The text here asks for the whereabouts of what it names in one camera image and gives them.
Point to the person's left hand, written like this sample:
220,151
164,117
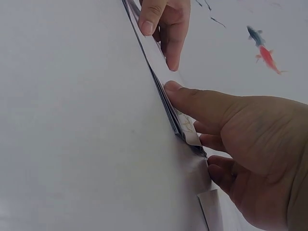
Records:
172,21

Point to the person's right hand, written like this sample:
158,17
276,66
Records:
260,144

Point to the person's right fingers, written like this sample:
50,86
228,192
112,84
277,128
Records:
221,174

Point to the person's right thumb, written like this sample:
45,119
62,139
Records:
197,102

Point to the person's left thumb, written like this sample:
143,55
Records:
149,16

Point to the white paper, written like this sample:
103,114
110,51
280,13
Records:
209,207
155,55

